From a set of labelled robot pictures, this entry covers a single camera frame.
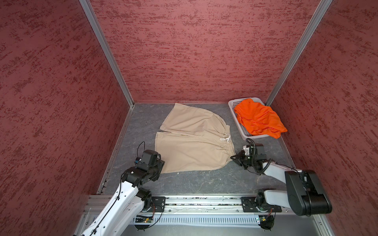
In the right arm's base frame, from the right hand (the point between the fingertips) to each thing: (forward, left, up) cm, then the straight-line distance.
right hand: (229, 159), depth 89 cm
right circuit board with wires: (-32, -13, -2) cm, 34 cm away
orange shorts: (+28, -27, +4) cm, 39 cm away
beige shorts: (+16, +24, -1) cm, 29 cm away
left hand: (-6, +39, +6) cm, 40 cm away
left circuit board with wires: (-29, +49, -3) cm, 57 cm away
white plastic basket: (+17, -10, +8) cm, 21 cm away
